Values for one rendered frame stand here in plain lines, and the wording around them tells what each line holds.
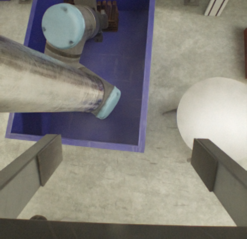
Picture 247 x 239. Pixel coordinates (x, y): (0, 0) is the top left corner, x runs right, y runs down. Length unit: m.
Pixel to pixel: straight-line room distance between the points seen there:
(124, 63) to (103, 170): 0.52
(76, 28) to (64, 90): 0.20
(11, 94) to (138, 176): 0.76
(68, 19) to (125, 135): 0.42
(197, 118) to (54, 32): 0.51
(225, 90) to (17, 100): 0.64
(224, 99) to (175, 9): 0.65
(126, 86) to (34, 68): 0.51
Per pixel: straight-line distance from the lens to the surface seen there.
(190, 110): 0.66
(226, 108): 0.70
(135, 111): 0.67
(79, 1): 0.61
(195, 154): 0.17
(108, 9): 0.79
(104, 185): 0.93
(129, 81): 0.70
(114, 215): 0.95
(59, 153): 0.17
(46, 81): 0.23
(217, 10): 1.15
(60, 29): 0.44
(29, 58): 0.22
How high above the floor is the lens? 0.88
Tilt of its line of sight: 78 degrees down
